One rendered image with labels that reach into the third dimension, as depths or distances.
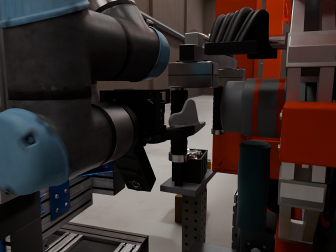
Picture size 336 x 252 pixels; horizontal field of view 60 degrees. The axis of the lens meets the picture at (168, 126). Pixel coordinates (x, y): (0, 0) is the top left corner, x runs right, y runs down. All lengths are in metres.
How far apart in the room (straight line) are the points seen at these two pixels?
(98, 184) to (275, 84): 0.72
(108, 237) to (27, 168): 1.17
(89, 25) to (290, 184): 0.36
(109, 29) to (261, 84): 0.44
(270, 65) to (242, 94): 2.48
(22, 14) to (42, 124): 0.09
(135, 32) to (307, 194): 0.33
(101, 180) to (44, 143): 0.85
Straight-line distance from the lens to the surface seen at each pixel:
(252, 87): 0.68
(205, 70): 0.56
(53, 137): 0.26
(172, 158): 0.60
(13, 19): 0.28
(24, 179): 0.26
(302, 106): 0.37
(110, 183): 1.09
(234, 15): 0.58
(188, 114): 0.49
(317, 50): 0.46
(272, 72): 3.14
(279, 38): 0.69
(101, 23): 0.31
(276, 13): 3.21
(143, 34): 0.37
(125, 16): 0.38
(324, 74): 0.46
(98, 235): 1.43
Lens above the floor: 0.91
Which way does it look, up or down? 9 degrees down
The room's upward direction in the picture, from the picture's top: straight up
